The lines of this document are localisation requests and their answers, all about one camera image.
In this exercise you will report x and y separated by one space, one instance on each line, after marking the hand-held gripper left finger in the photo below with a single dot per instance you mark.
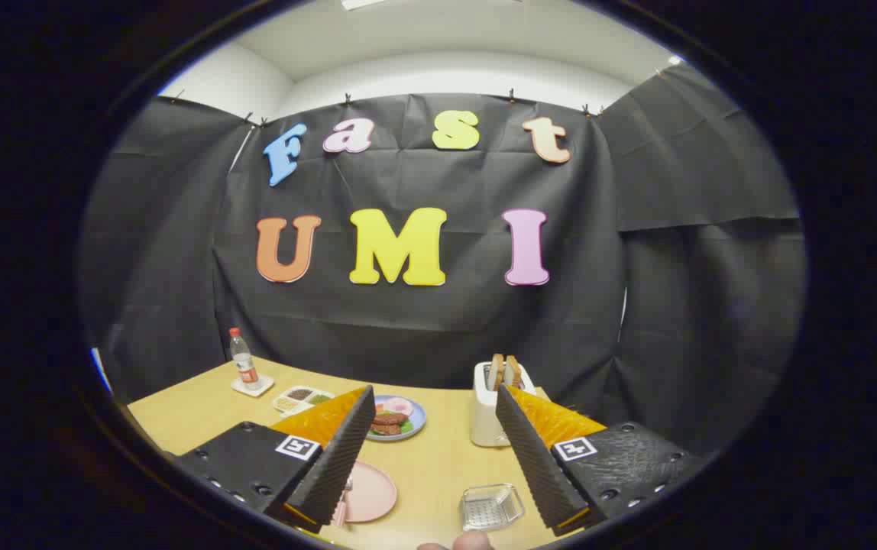
339 458

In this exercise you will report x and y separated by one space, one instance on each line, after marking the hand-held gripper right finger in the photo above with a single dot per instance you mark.
534 466

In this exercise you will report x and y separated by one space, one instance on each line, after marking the pink round plate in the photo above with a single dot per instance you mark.
373 493

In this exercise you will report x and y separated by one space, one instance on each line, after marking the brown meat patty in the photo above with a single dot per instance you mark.
385 429
390 418

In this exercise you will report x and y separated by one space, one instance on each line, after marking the cream white toaster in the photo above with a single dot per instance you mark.
484 416

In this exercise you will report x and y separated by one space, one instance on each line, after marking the white compartment condiment tray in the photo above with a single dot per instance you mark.
297 396

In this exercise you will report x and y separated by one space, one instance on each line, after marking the pink ham slice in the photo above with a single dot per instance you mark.
399 406

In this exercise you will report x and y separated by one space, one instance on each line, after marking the blue food plate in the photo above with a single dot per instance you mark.
417 424

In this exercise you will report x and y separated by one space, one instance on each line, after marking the brown toast slice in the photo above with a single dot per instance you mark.
513 370
496 373

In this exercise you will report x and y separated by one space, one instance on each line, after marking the white square coaster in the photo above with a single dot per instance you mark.
264 386

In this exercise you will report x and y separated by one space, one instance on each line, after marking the clear water bottle red label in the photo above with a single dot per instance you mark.
244 367

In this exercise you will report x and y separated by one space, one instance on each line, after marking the black backdrop cloth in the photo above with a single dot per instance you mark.
446 321

